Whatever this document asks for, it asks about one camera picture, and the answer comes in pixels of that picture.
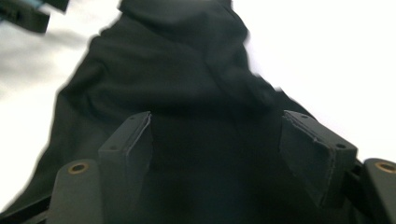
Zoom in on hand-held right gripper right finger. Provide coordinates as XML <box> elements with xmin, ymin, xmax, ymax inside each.
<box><xmin>278</xmin><ymin>109</ymin><xmax>359</xmax><ymax>208</ymax></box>

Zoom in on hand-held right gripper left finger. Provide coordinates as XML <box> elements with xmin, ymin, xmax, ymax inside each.
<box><xmin>97</xmin><ymin>110</ymin><xmax>154</xmax><ymax>224</ymax></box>

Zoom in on black pants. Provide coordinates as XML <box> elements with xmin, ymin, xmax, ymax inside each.
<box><xmin>0</xmin><ymin>0</ymin><xmax>377</xmax><ymax>224</ymax></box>

